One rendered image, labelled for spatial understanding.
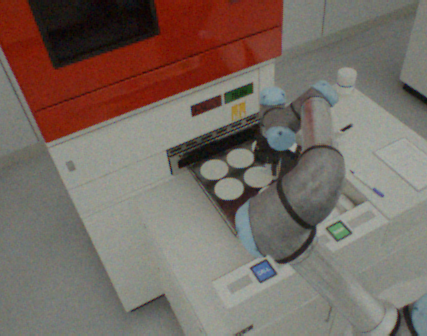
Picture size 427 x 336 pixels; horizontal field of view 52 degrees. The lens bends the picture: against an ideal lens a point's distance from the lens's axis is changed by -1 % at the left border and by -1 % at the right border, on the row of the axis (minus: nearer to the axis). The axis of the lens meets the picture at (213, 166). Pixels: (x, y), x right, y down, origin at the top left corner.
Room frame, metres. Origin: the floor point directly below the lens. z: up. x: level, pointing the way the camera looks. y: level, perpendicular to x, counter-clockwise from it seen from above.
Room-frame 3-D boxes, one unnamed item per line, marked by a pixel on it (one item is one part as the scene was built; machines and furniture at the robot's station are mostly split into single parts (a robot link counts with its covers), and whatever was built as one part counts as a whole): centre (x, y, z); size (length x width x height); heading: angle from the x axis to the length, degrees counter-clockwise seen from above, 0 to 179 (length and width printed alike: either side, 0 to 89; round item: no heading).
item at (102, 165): (1.17, 0.12, 1.02); 0.82 x 0.03 x 0.40; 113
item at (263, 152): (1.02, -0.19, 1.06); 0.09 x 0.08 x 0.12; 65
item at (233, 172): (1.04, -0.15, 0.90); 0.34 x 0.34 x 0.01; 23
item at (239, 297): (0.68, -0.23, 0.89); 0.55 x 0.09 x 0.14; 113
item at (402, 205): (1.11, -0.54, 0.89); 0.62 x 0.35 x 0.14; 23
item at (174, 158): (1.23, -0.05, 0.89); 0.44 x 0.02 x 0.10; 113
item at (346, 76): (1.38, -0.55, 1.01); 0.07 x 0.07 x 0.10
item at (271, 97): (1.02, -0.19, 1.22); 0.09 x 0.08 x 0.11; 0
